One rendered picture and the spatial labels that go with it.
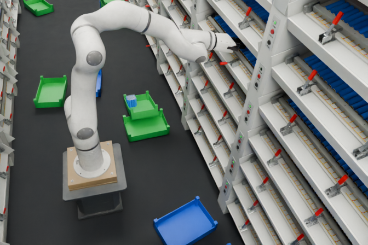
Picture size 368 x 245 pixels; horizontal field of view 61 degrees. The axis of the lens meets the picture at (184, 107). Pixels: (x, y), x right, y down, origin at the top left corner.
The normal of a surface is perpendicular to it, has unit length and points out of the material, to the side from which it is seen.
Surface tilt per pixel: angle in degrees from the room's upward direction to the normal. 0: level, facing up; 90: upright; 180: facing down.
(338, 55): 18
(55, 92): 0
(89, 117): 68
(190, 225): 0
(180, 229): 0
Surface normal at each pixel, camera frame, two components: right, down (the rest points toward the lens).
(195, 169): 0.07, -0.72
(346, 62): -0.22, -0.64
